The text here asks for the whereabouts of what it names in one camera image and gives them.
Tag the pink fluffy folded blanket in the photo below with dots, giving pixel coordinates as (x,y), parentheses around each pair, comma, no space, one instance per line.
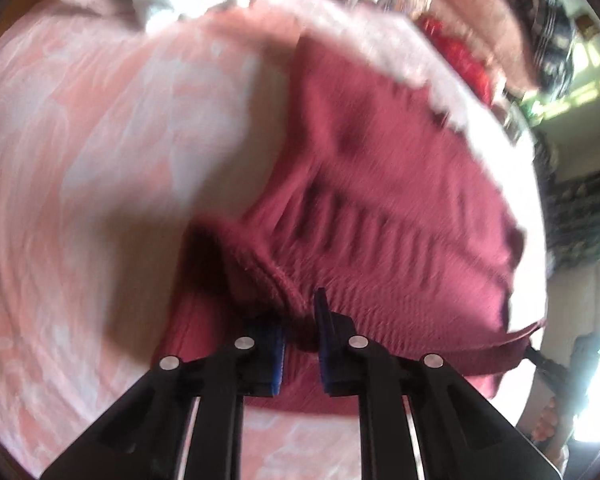
(480,20)

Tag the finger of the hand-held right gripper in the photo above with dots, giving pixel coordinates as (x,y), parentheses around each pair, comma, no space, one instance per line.
(542,362)

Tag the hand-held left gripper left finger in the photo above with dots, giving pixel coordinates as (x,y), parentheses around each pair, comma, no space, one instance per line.
(272,355)

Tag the dark red knit sweater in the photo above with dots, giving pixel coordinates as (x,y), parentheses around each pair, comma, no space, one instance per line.
(390,185)

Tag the person's right hand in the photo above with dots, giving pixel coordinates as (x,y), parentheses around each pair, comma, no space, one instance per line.
(547,422)

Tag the red patterned cloth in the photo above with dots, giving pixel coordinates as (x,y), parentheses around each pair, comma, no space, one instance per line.
(460,55)

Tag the dark plaid cloth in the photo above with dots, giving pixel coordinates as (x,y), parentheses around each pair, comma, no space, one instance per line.
(545,25)

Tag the window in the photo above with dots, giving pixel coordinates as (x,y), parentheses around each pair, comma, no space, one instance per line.
(580,95)

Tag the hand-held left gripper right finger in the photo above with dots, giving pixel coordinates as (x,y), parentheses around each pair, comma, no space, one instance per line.
(327,355)

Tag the pink leaf-print blanket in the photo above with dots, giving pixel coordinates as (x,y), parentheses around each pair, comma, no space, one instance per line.
(105,185)

